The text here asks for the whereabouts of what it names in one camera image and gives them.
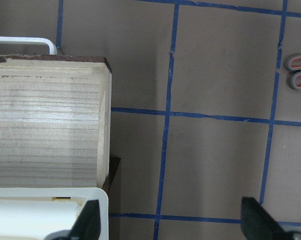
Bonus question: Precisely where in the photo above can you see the grey orange handled scissors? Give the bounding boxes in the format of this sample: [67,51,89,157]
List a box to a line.
[286,55,301,91]

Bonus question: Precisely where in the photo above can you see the wooden drawer with white handle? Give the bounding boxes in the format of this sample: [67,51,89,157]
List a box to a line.
[0,36,112,188]

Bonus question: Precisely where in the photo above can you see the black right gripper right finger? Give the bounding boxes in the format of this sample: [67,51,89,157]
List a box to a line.
[241,197,291,240]

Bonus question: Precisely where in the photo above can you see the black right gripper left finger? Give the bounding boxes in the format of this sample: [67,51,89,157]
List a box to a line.
[68,200,101,240]

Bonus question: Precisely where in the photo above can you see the cream plastic tray organizer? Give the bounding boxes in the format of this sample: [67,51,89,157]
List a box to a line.
[0,187,109,240]

